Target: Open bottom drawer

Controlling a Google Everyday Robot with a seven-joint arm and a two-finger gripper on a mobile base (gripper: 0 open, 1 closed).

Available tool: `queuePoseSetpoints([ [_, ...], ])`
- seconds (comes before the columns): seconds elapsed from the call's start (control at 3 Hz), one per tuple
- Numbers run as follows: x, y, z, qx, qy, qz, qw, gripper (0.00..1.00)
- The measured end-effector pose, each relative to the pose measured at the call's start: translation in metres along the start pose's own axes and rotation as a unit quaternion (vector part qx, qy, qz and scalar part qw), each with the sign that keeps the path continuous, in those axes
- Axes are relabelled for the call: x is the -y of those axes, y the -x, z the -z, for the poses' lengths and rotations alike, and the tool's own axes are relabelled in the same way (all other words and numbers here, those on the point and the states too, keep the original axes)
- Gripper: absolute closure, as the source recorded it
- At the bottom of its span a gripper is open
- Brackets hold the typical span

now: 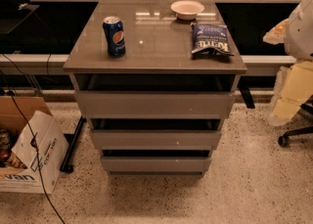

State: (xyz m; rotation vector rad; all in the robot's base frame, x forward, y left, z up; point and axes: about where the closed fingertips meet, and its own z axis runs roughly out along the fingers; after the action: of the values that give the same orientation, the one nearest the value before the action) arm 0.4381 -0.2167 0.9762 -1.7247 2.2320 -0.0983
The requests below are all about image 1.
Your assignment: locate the grey drawer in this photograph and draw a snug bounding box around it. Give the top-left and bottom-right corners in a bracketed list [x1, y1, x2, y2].
[101, 157, 211, 173]
[74, 91, 235, 119]
[90, 130, 221, 150]

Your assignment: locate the grey middle drawer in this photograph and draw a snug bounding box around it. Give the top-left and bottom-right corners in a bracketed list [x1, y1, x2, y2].
[90, 130, 221, 150]

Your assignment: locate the black table leg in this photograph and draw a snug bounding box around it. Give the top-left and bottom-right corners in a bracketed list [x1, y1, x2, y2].
[60, 117, 86, 173]

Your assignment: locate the blue Pepsi can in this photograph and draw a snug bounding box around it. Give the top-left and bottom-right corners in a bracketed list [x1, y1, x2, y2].
[103, 16, 126, 57]

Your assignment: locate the black cable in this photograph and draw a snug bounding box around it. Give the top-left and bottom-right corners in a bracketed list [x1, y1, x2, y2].
[0, 53, 67, 224]

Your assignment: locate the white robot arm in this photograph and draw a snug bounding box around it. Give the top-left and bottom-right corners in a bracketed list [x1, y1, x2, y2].
[263, 0, 313, 126]

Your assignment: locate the grey drawer cabinet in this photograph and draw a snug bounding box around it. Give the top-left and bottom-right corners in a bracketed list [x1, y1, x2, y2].
[64, 0, 246, 175]

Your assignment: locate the grey top drawer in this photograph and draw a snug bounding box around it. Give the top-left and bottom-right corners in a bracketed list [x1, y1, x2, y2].
[74, 91, 235, 119]

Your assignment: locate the blue Kettle chips bag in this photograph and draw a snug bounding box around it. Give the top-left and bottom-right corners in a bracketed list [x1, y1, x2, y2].
[191, 22, 233, 56]

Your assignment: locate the black office chair base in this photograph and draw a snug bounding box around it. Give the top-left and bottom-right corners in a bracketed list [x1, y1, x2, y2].
[277, 102, 313, 149]

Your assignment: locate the white cardboard box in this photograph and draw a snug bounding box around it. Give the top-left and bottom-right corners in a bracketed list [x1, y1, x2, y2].
[0, 96, 68, 194]

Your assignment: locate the white bowl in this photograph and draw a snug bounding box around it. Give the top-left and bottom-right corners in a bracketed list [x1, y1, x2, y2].
[171, 0, 204, 21]

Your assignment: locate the grey bottom drawer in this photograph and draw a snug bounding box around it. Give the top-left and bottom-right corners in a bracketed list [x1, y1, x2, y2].
[101, 157, 211, 173]

